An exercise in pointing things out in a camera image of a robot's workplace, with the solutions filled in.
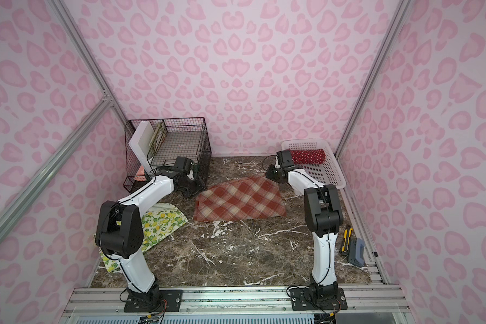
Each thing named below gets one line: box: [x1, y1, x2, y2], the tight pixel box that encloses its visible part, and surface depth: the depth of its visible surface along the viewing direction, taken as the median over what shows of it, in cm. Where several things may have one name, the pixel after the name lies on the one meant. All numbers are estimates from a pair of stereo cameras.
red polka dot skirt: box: [289, 148, 327, 165], surface depth 113 cm
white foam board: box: [128, 120, 155, 175], surface depth 96 cm
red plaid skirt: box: [193, 175, 287, 221], surface depth 100 cm
